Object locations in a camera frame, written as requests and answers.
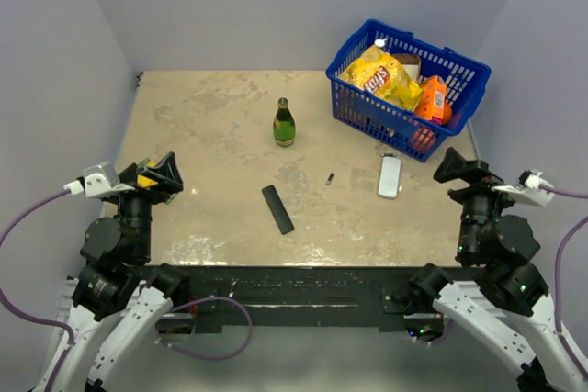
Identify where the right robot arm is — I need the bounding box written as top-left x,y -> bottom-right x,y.
406,148 -> 587,391

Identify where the orange fruit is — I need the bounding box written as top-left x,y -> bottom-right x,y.
410,127 -> 436,153

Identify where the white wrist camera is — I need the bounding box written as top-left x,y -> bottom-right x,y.
492,169 -> 555,207
63,162 -> 134,199

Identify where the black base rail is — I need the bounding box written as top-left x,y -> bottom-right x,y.
161,266 -> 438,334

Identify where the white cap bottle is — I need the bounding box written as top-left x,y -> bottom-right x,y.
374,39 -> 387,49

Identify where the orange juice carton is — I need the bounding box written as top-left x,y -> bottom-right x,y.
414,75 -> 447,125

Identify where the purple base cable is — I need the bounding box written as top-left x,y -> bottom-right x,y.
154,295 -> 254,362
413,318 -> 456,347

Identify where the black remote control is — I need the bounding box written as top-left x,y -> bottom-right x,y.
261,185 -> 295,235

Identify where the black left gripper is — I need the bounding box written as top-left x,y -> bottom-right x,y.
112,151 -> 183,259

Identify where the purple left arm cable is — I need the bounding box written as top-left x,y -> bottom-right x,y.
0,188 -> 77,391

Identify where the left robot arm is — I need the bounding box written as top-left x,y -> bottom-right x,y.
35,152 -> 190,391

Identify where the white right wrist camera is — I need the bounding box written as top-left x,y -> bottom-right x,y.
492,169 -> 555,207

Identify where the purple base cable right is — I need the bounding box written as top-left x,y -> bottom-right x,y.
413,318 -> 456,347

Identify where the white rectangular box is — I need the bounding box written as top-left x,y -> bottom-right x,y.
377,155 -> 401,199

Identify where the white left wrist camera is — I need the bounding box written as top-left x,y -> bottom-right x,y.
63,162 -> 134,199

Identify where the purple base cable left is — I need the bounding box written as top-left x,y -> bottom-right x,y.
154,295 -> 254,362

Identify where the yellow chips bag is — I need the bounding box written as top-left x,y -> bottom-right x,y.
339,44 -> 423,111

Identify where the green glass bottle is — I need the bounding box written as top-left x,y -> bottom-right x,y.
273,97 -> 296,147

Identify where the blue plastic shopping basket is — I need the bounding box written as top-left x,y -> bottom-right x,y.
325,19 -> 492,162

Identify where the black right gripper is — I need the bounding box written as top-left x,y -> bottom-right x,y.
431,144 -> 527,257

